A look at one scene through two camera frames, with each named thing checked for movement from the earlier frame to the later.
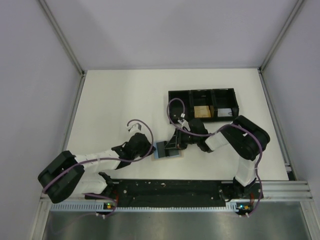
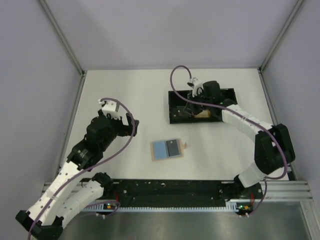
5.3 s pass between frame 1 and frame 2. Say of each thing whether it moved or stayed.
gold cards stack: stayed
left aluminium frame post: stayed
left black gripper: moved
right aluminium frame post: stayed
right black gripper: moved
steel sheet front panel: stayed
